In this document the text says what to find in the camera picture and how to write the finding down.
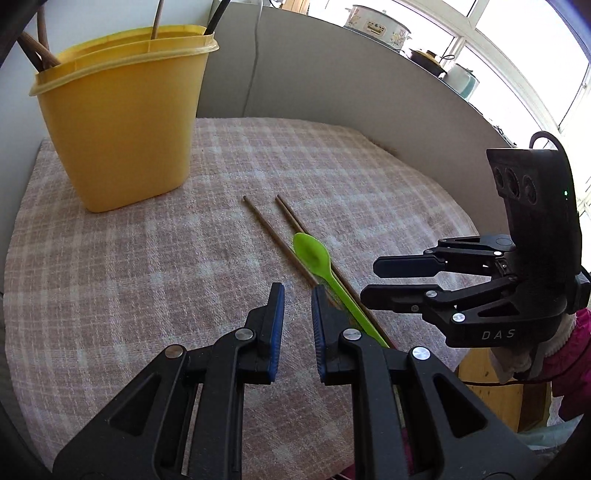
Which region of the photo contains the green plastic spoon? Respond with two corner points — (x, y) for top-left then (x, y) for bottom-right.
(293, 232), (389, 348)

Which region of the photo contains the brown wooden chopstick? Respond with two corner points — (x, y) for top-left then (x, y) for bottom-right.
(36, 5), (49, 49)
(242, 196), (320, 288)
(17, 30), (61, 72)
(276, 195), (393, 348)

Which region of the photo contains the black chopstick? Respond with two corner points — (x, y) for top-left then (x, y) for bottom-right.
(204, 0), (230, 35)

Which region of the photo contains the red-tipped wooden chopstick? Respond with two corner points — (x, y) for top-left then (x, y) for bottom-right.
(150, 0), (164, 40)

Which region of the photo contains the pink sleeve right forearm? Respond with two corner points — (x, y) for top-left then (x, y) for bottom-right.
(542, 308), (590, 421)

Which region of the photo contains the right gloved hand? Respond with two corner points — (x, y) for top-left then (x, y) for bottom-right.
(490, 314), (577, 384)

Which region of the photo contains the mint green electric kettle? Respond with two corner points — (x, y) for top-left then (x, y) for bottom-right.
(443, 63), (480, 100)

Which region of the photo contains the brown clay pot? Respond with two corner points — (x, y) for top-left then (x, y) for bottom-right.
(410, 49), (448, 78)

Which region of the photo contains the white floral slow cooker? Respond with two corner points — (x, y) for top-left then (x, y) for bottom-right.
(344, 5), (411, 52)

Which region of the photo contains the wooden cutting board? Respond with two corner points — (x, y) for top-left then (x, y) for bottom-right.
(281, 0), (310, 15)

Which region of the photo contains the yellow plastic utensil bucket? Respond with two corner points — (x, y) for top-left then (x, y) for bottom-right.
(30, 25), (219, 212)

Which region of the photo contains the black camera box right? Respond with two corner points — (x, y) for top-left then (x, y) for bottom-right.
(486, 131), (582, 283)

